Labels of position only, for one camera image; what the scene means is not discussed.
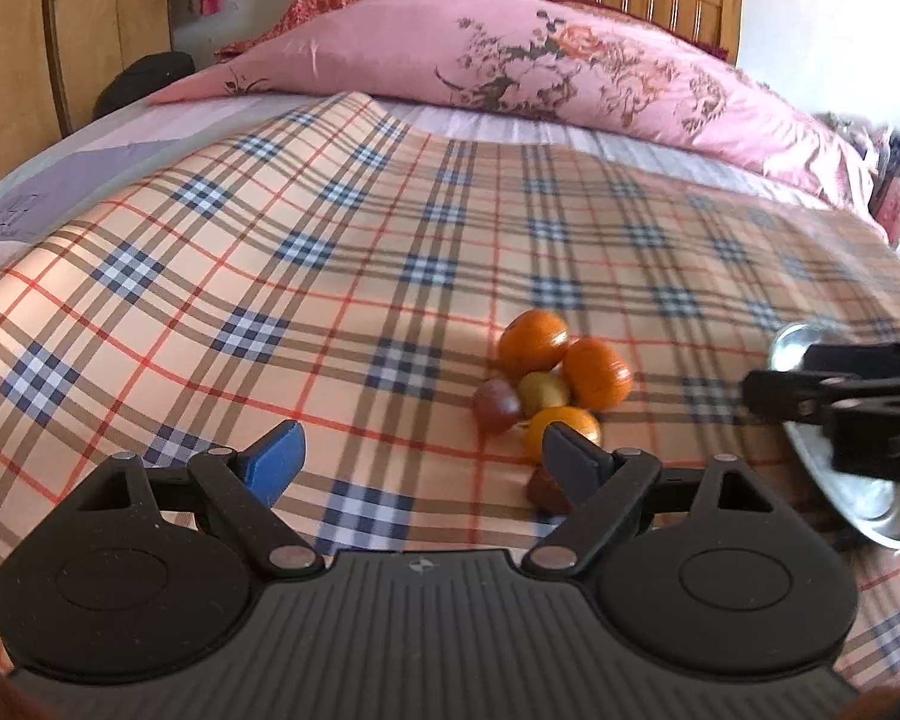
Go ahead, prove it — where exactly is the small smooth orange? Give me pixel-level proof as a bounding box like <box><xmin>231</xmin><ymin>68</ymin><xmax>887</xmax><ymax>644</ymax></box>
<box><xmin>525</xmin><ymin>405</ymin><xmax>605</xmax><ymax>462</ymax></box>

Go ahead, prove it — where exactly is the yellow-green round fruit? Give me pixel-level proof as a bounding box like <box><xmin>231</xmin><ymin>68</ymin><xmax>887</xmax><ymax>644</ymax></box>
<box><xmin>516</xmin><ymin>371</ymin><xmax>572</xmax><ymax>417</ymax></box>

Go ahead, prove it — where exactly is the wooden wardrobe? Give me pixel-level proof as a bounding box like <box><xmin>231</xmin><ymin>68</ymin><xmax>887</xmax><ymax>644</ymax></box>
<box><xmin>0</xmin><ymin>0</ymin><xmax>175</xmax><ymax>181</ymax></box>

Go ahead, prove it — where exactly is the red patterned pillow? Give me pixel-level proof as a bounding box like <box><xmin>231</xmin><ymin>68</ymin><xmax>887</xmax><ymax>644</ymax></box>
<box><xmin>217</xmin><ymin>0</ymin><xmax>350</xmax><ymax>61</ymax></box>

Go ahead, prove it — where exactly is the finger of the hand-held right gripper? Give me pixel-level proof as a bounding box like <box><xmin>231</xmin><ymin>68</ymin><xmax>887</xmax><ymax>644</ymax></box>
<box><xmin>784</xmin><ymin>341</ymin><xmax>900</xmax><ymax>377</ymax></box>
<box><xmin>742</xmin><ymin>369</ymin><xmax>900</xmax><ymax>425</ymax></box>

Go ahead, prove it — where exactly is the red date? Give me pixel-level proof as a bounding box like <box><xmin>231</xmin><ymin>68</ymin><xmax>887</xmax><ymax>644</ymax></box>
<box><xmin>525</xmin><ymin>465</ymin><xmax>575</xmax><ymax>515</ymax></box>

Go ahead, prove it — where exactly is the pink floral quilt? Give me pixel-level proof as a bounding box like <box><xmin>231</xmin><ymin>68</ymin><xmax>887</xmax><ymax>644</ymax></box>
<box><xmin>148</xmin><ymin>0</ymin><xmax>882</xmax><ymax>215</ymax></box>

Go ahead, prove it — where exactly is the plaid blanket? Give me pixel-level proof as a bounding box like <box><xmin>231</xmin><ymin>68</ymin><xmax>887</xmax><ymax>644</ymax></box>
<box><xmin>0</xmin><ymin>92</ymin><xmax>900</xmax><ymax>691</ymax></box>

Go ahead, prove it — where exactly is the large orange tangerine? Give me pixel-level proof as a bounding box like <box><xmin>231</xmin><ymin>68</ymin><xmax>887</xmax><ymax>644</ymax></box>
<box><xmin>562</xmin><ymin>337</ymin><xmax>634</xmax><ymax>410</ymax></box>
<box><xmin>497</xmin><ymin>309</ymin><xmax>571</xmax><ymax>380</ymax></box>

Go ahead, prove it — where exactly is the reddish-brown jujube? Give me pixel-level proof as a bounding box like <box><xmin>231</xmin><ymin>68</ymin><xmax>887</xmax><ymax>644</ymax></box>
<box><xmin>471</xmin><ymin>379</ymin><xmax>522</xmax><ymax>434</ymax></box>

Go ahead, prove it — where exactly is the black bag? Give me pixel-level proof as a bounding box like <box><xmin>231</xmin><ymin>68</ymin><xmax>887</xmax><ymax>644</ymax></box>
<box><xmin>94</xmin><ymin>52</ymin><xmax>196</xmax><ymax>119</ymax></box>

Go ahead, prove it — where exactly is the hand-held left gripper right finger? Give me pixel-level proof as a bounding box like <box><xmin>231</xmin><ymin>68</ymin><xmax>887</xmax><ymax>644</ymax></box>
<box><xmin>521</xmin><ymin>424</ymin><xmax>777</xmax><ymax>575</ymax></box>

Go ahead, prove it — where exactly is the round metal plate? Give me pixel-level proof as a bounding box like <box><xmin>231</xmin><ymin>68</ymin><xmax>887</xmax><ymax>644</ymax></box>
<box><xmin>769</xmin><ymin>321</ymin><xmax>900</xmax><ymax>547</ymax></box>

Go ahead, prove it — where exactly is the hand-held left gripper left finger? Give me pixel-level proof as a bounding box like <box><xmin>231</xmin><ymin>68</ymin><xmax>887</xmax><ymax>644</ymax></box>
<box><xmin>71</xmin><ymin>420</ymin><xmax>323</xmax><ymax>580</ymax></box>

